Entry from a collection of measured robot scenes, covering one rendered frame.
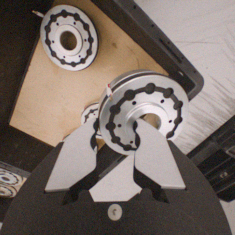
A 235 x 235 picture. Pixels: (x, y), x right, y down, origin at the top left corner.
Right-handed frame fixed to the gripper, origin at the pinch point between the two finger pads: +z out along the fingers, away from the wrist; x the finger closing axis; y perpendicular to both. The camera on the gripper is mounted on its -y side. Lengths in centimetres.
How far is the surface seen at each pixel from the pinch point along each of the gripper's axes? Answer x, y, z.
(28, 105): -22.9, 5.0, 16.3
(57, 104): -15.0, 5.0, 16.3
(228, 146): 71, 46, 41
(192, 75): 11.4, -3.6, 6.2
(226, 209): 191, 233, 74
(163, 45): 6.9, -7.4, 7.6
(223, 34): 32.3, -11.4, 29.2
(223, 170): 95, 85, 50
